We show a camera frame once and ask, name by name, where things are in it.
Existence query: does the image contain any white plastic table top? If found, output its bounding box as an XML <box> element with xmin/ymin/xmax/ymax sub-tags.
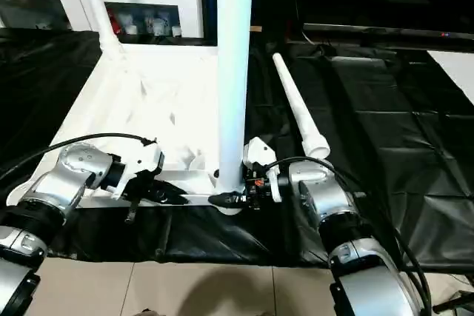
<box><xmin>5</xmin><ymin>42</ymin><xmax>245</xmax><ymax>217</ymax></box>

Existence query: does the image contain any black plastic mat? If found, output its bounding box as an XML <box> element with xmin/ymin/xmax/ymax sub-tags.
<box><xmin>0</xmin><ymin>27</ymin><xmax>474</xmax><ymax>272</ymax></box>

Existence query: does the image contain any red item behind glass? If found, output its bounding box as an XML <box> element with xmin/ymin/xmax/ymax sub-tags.
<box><xmin>109</xmin><ymin>12</ymin><xmax>122</xmax><ymax>36</ymax></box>

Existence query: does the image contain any white flat board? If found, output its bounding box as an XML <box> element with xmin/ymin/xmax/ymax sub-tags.
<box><xmin>425</xmin><ymin>49</ymin><xmax>474</xmax><ymax>106</ymax></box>

